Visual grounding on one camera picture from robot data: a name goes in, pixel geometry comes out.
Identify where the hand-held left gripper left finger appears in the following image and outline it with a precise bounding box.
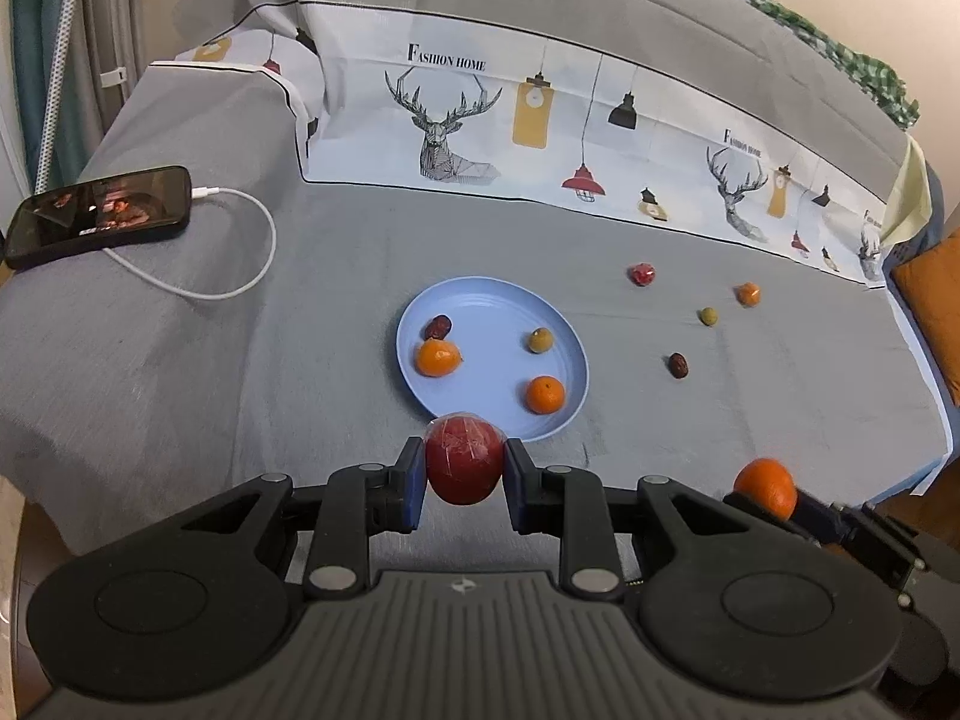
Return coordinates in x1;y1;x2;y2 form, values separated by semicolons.
180;436;428;593

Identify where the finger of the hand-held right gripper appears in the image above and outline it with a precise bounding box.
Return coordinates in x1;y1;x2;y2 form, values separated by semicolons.
722;492;815;541
793;487;848;542

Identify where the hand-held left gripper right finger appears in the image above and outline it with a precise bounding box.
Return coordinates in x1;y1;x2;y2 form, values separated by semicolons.
505;439;751;593

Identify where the red apple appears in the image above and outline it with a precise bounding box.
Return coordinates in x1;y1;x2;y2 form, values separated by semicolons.
424;415;506;506

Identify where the blue plate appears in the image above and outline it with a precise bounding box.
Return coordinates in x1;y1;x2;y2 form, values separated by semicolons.
395;276;591;443

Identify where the orange pillow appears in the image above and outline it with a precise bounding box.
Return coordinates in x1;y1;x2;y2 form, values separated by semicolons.
889;229;960;406

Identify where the pale yellow cloth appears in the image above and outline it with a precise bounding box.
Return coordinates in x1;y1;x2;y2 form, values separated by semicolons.
881;136;932;245

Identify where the grey deer print bedsheet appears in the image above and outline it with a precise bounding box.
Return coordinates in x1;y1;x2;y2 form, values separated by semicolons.
0;0;960;563

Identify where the black smartphone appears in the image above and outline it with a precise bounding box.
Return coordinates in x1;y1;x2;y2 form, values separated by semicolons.
4;165;192;271

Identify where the green checked cloth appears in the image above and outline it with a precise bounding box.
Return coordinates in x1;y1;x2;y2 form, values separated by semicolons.
660;0;922;128

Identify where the grey curtain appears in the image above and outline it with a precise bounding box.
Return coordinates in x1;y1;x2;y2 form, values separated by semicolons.
81;0;145;143

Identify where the white pole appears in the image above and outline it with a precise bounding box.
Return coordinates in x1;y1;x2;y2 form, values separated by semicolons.
34;0;89;190

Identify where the teal curtain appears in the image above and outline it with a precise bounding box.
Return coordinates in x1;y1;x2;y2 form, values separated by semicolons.
11;0;76;188

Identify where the white charging cable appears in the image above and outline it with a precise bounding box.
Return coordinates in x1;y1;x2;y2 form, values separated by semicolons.
109;184;277;302

